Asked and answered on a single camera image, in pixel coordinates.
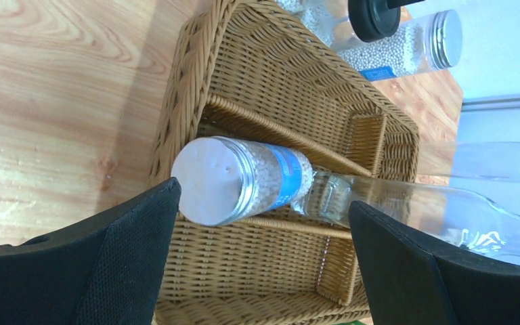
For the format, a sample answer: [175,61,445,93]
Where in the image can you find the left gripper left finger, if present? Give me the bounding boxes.
[0,178,181,324]

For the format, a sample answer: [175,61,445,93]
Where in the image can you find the left black-lid spice jar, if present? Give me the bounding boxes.
[275,0,329,34]

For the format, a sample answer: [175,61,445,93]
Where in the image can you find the woven wicker divided basket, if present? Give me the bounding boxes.
[148,1,419,324]

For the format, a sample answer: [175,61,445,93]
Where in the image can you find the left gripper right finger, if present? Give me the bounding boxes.
[348,201,520,324]

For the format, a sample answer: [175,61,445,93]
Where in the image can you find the silver-lid pepper jar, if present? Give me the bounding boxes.
[171,136,313,226]
[338,9,463,81]

